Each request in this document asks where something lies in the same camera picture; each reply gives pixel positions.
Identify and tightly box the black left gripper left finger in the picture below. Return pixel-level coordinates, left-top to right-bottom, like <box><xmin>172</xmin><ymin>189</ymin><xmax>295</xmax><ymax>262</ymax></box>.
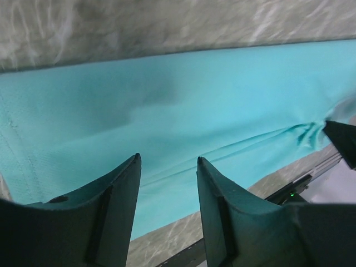
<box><xmin>1</xmin><ymin>154</ymin><xmax>141</xmax><ymax>266</ymax></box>

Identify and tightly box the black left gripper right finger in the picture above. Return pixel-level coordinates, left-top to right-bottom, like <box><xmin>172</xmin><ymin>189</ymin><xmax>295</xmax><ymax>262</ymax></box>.
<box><xmin>197</xmin><ymin>157</ymin><xmax>355</xmax><ymax>266</ymax></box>

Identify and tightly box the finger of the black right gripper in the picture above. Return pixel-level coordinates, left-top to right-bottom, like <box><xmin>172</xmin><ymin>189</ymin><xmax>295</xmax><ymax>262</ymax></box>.
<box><xmin>323</xmin><ymin>121</ymin><xmax>356</xmax><ymax>170</ymax></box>

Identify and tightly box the turquoise t-shirt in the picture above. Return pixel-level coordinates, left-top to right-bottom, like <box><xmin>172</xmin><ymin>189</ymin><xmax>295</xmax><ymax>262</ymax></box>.
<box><xmin>1</xmin><ymin>40</ymin><xmax>355</xmax><ymax>239</ymax></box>

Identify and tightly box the aluminium rail frame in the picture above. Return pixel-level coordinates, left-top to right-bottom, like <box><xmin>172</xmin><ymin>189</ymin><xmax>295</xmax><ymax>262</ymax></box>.
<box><xmin>158</xmin><ymin>145</ymin><xmax>342</xmax><ymax>266</ymax></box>

